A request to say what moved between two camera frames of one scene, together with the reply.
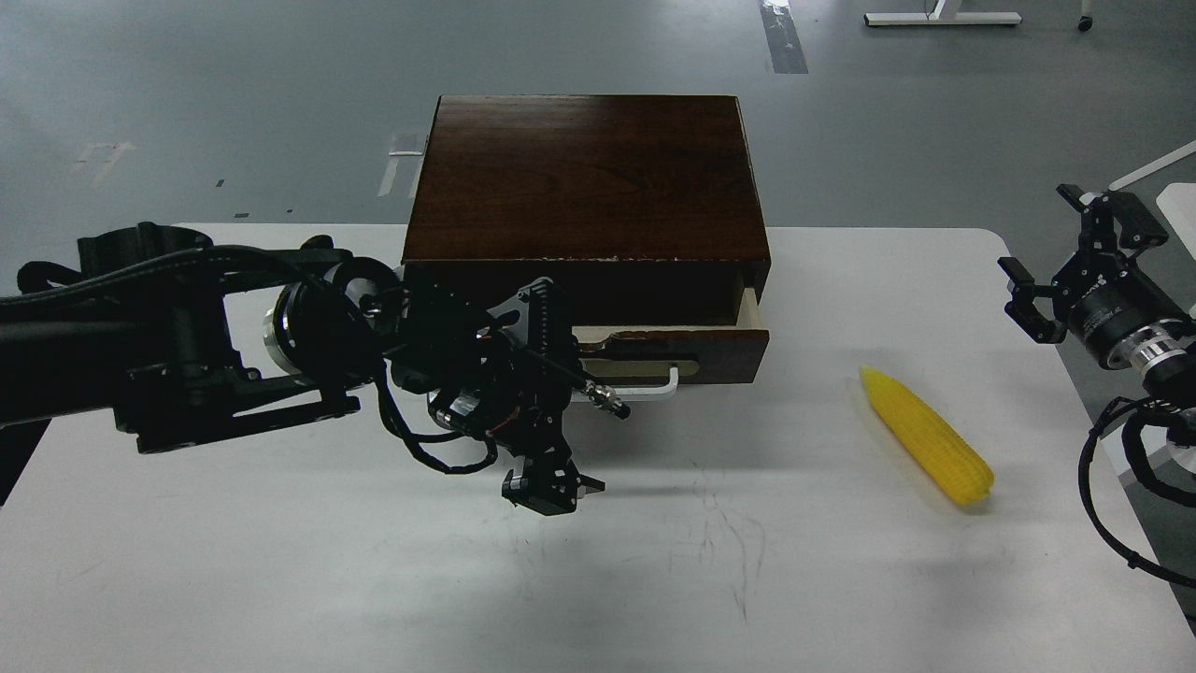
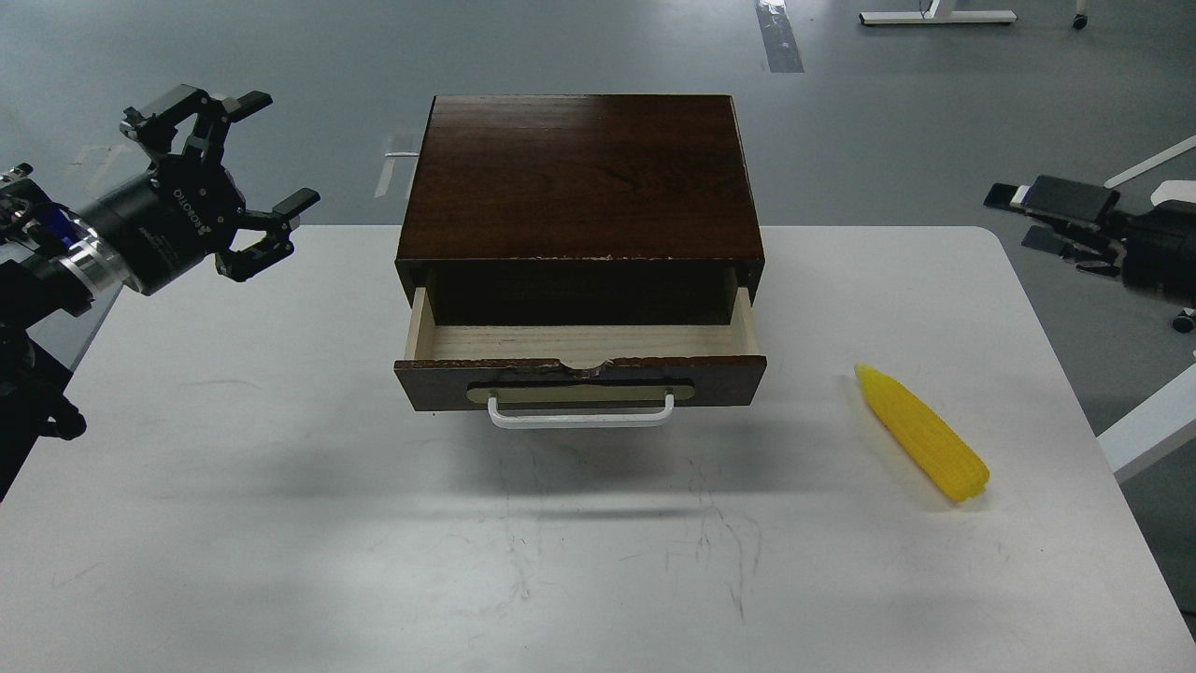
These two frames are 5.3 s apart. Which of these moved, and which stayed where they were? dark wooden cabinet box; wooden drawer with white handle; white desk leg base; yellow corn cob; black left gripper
Moved: black left gripper; wooden drawer with white handle
Stayed: dark wooden cabinet box; yellow corn cob; white desk leg base
